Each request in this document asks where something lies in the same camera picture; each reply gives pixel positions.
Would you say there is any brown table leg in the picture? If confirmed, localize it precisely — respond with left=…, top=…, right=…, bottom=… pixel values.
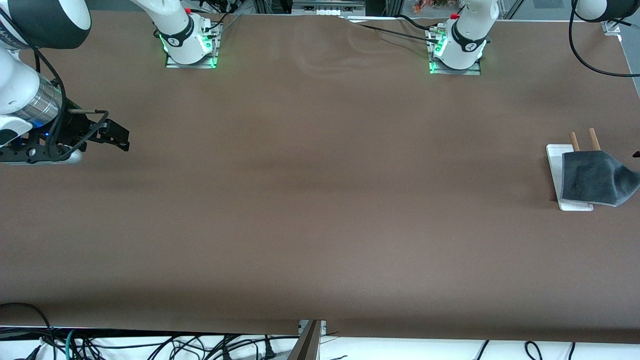
left=287, top=320, right=324, bottom=360

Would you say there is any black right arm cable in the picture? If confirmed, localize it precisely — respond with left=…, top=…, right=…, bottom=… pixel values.
left=0, top=12, right=110, bottom=163

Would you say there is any short black table cable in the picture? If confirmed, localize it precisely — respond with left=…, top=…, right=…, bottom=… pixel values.
left=397, top=14, right=438, bottom=33

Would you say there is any grey device with white connectors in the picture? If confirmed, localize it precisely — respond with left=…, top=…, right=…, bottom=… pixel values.
left=292, top=0, right=366, bottom=16

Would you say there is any orange object behind table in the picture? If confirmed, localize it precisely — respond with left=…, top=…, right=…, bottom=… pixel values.
left=414, top=0, right=463, bottom=14

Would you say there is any grey towel with pink underside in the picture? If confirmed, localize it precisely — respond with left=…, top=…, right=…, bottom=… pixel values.
left=561, top=150, right=640, bottom=208

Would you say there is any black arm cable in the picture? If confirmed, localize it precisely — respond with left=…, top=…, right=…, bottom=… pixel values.
left=0, top=12, right=110, bottom=163
left=568, top=0, right=640, bottom=79

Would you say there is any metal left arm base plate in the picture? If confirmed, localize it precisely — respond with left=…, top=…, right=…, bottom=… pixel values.
left=428, top=27, right=482, bottom=76

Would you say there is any white rack base plate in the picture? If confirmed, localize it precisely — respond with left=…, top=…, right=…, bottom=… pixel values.
left=546, top=144, right=594, bottom=212

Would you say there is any black floor cable tangle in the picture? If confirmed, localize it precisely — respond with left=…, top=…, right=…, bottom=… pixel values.
left=15, top=334, right=301, bottom=360

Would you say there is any long black table cable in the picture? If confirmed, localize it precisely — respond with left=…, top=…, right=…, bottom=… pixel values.
left=345, top=17, right=443, bottom=46

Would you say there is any black looped floor cable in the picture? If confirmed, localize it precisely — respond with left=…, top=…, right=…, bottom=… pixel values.
left=0, top=302, right=54, bottom=346

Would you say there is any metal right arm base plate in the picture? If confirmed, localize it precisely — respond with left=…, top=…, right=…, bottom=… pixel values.
left=165, top=22, right=221, bottom=69

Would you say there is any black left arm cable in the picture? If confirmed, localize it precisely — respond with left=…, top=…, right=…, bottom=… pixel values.
left=568, top=0, right=640, bottom=79

